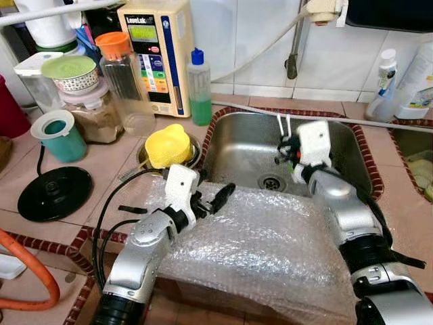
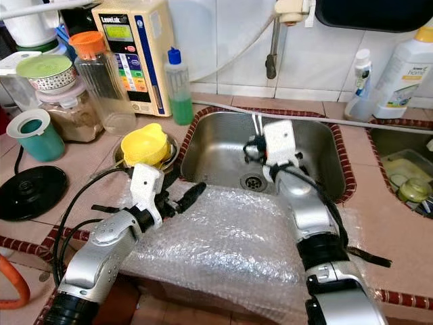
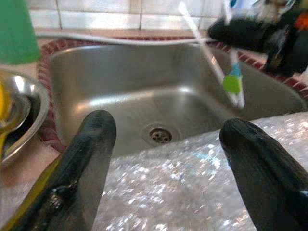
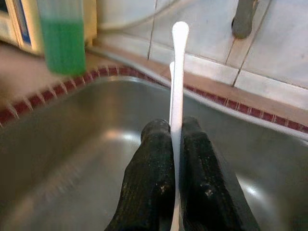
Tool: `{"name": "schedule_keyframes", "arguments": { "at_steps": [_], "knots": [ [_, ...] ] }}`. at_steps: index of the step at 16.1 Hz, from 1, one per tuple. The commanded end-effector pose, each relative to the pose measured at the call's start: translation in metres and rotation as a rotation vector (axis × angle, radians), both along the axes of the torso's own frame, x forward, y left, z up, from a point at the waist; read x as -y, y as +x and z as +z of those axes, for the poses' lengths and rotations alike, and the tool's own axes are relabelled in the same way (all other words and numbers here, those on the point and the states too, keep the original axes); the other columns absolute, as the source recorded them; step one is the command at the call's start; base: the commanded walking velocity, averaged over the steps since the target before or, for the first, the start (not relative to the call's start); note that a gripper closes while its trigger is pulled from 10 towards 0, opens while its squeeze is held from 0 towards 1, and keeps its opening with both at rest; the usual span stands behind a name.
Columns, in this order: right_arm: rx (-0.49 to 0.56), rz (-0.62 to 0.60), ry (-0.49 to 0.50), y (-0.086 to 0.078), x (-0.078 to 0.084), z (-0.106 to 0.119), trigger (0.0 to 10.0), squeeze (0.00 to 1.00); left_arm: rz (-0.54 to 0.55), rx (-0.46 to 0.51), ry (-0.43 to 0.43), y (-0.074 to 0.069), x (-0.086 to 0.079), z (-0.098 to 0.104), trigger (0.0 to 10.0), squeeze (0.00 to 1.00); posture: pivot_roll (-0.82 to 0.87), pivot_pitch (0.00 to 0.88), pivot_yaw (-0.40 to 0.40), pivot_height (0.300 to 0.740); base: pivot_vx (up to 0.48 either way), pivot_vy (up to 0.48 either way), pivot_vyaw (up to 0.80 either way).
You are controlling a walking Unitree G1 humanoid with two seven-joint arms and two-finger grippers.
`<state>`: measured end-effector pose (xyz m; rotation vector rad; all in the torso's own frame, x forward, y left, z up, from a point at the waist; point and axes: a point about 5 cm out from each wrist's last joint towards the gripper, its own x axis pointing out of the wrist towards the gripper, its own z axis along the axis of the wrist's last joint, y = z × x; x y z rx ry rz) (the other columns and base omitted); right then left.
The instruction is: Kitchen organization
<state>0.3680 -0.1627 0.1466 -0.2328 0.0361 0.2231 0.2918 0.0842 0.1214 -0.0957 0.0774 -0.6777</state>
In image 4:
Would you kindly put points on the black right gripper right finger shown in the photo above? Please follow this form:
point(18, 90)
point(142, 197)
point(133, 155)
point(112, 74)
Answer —
point(207, 183)

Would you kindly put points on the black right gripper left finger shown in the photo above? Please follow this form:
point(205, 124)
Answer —
point(149, 180)

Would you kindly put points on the white plastic utensil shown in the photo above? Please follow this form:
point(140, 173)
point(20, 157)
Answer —
point(179, 72)
point(171, 96)

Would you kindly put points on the red mosaic sink border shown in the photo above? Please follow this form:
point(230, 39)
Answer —
point(231, 103)

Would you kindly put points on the stainless steel sink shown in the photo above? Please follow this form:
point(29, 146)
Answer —
point(72, 144)

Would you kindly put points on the green dish soap bottle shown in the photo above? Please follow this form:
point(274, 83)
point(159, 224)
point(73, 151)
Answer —
point(63, 43)

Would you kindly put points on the grey faucet pipe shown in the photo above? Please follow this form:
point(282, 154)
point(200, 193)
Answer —
point(243, 21)

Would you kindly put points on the beige water ionizer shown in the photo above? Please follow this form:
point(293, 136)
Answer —
point(14, 24)

